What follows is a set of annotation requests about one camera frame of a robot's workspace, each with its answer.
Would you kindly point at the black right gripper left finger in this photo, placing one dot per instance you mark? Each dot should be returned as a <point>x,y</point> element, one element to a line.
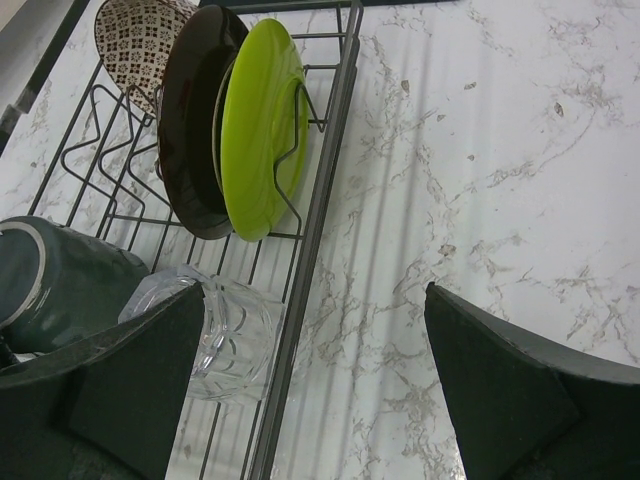
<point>106,407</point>

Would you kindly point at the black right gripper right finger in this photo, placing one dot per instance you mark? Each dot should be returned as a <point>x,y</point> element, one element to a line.
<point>525,407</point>

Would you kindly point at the dark green mug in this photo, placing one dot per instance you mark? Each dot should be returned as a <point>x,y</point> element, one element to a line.
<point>60,286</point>

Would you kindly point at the clear glass tumbler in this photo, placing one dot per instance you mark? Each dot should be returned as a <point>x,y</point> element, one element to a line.
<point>237,345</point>

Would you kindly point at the dark wire dish rack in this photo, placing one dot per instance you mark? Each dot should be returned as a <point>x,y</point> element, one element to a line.
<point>103,178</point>

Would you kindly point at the lime green plate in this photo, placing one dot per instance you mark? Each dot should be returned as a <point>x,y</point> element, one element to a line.
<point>264,130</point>

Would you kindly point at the red floral plate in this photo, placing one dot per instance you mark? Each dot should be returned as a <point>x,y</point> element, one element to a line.
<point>200,56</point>

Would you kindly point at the patterned ceramic bowl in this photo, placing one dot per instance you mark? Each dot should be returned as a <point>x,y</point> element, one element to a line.
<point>134,38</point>

